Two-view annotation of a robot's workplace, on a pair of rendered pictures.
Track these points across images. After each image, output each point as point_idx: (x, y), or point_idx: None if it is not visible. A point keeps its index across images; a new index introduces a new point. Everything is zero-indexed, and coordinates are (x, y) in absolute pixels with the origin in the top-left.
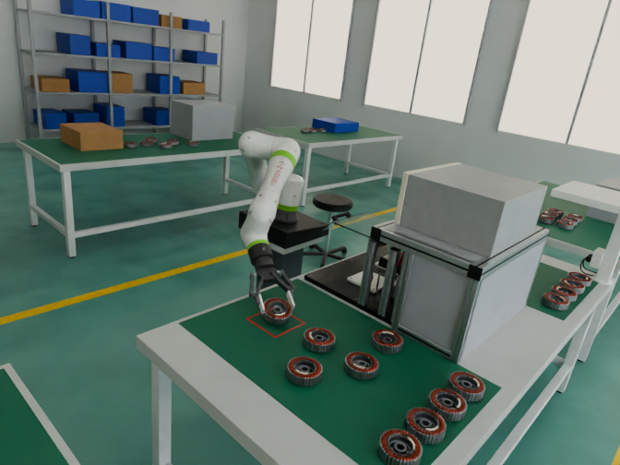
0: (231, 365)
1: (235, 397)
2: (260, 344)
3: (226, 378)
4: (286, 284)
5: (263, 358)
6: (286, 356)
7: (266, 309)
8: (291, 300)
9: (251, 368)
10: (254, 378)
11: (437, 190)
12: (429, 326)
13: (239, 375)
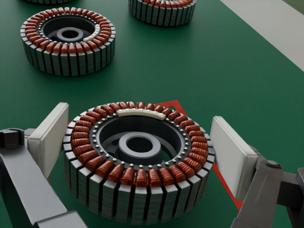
0: (295, 64)
1: (281, 20)
2: (223, 91)
3: (300, 45)
4: (11, 170)
5: (225, 58)
6: (172, 48)
7: (201, 136)
8: (60, 118)
9: (254, 46)
10: (250, 31)
11: None
12: None
13: (277, 43)
